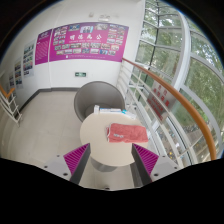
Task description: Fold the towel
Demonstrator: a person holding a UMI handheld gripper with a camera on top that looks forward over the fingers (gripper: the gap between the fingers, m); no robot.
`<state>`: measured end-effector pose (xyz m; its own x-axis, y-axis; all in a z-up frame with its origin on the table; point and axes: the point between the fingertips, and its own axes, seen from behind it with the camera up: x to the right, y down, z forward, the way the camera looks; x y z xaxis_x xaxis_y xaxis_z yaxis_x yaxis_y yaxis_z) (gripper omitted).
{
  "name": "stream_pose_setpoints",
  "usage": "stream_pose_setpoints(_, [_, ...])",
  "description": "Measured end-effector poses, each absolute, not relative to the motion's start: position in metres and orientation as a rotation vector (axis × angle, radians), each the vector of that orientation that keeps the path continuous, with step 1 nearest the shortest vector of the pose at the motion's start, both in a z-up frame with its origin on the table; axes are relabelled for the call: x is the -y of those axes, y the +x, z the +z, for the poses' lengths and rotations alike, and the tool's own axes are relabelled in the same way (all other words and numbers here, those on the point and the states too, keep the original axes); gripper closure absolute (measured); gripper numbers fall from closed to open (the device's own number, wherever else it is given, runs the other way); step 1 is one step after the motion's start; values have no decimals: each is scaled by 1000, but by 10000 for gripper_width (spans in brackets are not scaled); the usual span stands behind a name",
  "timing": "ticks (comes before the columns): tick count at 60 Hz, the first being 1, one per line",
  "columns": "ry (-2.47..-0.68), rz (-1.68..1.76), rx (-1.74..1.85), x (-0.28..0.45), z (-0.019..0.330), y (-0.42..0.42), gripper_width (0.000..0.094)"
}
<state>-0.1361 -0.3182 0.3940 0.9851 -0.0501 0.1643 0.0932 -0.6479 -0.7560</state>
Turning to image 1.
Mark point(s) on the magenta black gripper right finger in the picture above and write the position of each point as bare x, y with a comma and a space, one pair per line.
145, 161

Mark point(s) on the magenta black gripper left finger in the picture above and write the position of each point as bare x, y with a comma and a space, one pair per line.
76, 161

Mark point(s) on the red towel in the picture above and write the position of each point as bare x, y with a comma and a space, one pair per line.
116, 133

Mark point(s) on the round white table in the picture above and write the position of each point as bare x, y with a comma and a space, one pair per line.
105, 148

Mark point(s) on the white box on table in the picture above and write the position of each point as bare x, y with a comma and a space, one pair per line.
98, 110

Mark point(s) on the red white warning sign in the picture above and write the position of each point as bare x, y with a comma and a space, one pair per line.
160, 101

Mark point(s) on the grey tub chair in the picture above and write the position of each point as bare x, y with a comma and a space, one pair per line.
98, 93

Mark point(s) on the orange handrail with white railing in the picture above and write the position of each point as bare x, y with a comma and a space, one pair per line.
174, 124

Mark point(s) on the green exit sign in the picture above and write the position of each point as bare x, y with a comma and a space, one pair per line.
80, 74

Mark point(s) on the left white stair railing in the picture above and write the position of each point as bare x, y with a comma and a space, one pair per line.
8, 104

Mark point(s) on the photo panel on wall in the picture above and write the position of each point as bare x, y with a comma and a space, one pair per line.
28, 59
18, 73

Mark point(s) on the small magenta wall poster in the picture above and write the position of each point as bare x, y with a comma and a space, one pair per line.
42, 47

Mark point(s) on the large magenta wall poster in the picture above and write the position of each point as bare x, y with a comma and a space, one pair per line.
89, 40

